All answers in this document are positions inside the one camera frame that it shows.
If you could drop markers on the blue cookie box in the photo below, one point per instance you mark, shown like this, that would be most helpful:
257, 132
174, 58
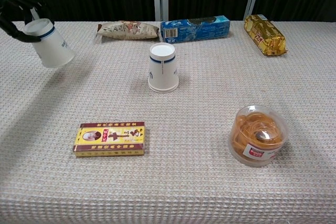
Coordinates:
197, 30

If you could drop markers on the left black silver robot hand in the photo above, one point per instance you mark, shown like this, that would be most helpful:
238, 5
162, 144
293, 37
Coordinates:
15, 33

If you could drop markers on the clear rubber band tub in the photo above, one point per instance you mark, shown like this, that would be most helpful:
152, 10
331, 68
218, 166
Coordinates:
258, 137

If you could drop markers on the white paper cup blue stripe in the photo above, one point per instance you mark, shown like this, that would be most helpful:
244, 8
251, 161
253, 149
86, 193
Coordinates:
162, 69
52, 53

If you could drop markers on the gold foil cookie package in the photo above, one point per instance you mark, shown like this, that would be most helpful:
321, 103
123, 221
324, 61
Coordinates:
265, 35

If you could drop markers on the brown snack bag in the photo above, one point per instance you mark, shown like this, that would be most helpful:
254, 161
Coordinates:
128, 31

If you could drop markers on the beige woven tablecloth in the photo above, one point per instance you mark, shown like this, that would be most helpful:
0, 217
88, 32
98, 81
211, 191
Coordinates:
183, 103

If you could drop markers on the yellow red flat box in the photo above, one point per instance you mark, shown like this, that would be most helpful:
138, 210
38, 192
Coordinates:
110, 138

